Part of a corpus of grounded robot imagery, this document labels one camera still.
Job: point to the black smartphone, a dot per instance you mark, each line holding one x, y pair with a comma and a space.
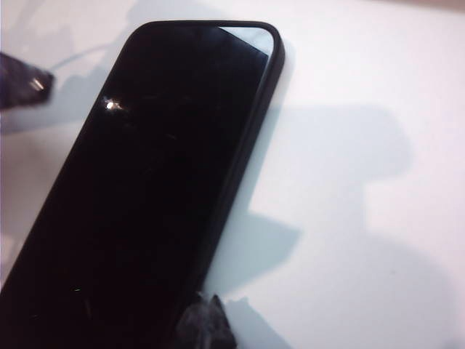
145, 181

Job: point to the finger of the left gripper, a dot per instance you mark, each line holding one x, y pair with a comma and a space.
22, 83

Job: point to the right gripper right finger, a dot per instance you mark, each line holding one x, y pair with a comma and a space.
219, 327

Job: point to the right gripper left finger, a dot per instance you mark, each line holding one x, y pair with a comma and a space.
194, 327

